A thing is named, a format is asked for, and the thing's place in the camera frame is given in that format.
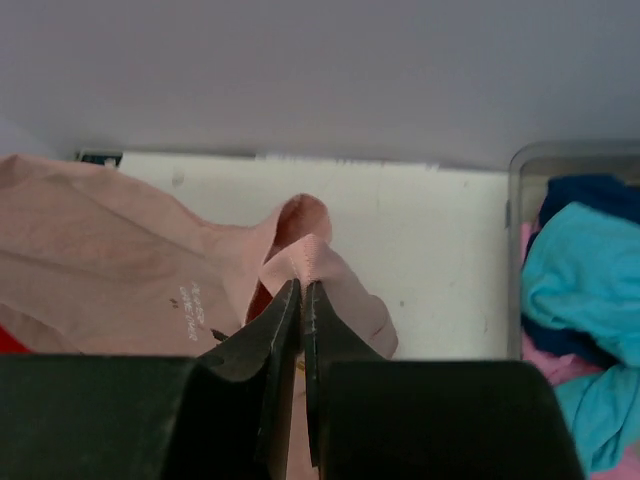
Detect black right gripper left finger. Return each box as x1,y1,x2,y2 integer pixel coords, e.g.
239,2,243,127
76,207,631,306
1,280,301,479

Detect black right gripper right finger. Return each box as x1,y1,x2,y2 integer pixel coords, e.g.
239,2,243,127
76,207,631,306
303,282,584,479

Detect dusty pink t-shirt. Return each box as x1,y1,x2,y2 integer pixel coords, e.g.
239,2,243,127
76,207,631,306
1,155,398,479

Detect folded red t-shirt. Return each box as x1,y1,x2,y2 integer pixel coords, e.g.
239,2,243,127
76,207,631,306
1,325,35,355

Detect turquoise t-shirt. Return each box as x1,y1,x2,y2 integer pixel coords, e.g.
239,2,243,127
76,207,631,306
521,201,640,473

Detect light pink t-shirt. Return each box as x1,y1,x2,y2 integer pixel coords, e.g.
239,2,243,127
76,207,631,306
519,221,640,480

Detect blue label sticker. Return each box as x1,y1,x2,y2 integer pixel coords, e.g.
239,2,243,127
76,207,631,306
76,149,123,169

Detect clear plastic bin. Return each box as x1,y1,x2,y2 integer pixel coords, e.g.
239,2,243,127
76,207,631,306
505,139,639,359

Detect navy blue t-shirt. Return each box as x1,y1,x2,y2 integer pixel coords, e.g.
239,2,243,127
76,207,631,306
520,175,639,367

